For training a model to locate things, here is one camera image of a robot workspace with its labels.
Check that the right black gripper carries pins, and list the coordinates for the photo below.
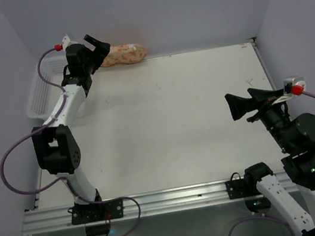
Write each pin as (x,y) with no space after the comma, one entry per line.
(263,107)

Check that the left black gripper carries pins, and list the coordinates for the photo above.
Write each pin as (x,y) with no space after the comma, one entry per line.
(93,57)

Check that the floral mesh laundry bag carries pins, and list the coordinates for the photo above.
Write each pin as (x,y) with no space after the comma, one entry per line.
(125,54)

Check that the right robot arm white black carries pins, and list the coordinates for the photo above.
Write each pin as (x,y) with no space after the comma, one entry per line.
(296,139)

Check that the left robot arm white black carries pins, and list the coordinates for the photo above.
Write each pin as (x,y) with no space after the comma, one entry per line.
(56,148)

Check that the white plastic mesh basket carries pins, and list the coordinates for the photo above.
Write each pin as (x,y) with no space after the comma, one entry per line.
(43,97)

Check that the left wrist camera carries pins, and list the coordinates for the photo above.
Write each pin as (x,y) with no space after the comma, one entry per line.
(67,41)

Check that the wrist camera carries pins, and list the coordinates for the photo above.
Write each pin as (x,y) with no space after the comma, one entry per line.
(294,85)
(67,41)

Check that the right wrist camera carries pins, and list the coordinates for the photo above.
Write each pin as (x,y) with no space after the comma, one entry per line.
(294,85)

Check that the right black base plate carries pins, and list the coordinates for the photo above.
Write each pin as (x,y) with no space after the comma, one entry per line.
(237,187)

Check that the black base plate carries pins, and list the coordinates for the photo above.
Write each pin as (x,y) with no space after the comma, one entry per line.
(90,213)
(237,187)

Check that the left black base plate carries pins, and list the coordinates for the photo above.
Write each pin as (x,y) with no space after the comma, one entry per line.
(90,213)

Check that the aluminium mounting rail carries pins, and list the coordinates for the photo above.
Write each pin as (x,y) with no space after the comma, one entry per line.
(152,203)

